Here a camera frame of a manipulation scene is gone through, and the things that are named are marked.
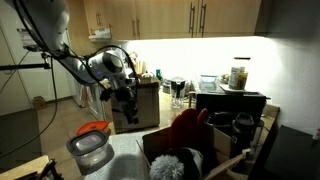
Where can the grey fluffy plush toy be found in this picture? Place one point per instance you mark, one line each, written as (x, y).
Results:
(166, 168)

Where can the black tripod stand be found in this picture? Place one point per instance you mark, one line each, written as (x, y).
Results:
(50, 170)

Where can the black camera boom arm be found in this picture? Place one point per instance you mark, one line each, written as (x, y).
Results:
(20, 67)

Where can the black stereo camera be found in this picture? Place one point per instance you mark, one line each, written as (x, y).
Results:
(31, 48)

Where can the water filter pitcher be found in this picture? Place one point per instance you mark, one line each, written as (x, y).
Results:
(178, 91)

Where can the black microwave oven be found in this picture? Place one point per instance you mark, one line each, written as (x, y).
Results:
(230, 103)

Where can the grey woven mat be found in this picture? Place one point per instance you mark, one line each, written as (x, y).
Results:
(126, 156)

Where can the white plate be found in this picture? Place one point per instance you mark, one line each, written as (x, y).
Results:
(233, 90)

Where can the black pot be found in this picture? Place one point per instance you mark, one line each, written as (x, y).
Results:
(221, 118)

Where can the cardboard box holding clutter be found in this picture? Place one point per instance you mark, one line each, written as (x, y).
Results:
(160, 140)

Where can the small cardboard box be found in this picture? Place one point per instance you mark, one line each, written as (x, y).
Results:
(39, 102)

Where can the wooden wall cabinets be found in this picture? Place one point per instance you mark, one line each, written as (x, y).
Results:
(160, 16)

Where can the black insulated bottle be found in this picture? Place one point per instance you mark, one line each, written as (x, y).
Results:
(243, 133)

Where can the white stove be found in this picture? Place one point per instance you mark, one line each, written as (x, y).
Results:
(98, 106)

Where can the utensil holder with utensils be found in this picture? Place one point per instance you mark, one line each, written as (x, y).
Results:
(141, 66)

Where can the red plush toy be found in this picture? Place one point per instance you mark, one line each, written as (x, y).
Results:
(183, 128)

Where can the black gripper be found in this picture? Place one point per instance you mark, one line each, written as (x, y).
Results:
(126, 98)

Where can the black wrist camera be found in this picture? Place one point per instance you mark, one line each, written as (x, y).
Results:
(106, 94)

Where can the white range hood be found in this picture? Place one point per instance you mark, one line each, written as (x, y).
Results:
(100, 34)

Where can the clear container with dark lid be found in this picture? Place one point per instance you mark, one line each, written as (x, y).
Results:
(88, 146)

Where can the container with orange lid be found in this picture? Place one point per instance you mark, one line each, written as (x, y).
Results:
(93, 126)

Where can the light wooden board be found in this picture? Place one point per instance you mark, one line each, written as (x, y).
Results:
(20, 168)

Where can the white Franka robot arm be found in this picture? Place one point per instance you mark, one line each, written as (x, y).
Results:
(43, 20)

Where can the small white object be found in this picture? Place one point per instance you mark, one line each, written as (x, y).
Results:
(316, 134)

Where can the glass food container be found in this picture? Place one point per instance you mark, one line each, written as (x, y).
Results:
(209, 81)

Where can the silver toaster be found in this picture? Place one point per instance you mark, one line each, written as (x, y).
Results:
(166, 86)

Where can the black furniture block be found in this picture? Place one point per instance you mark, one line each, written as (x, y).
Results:
(293, 153)

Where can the glass jar with black lid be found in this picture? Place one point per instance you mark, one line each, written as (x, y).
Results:
(239, 75)

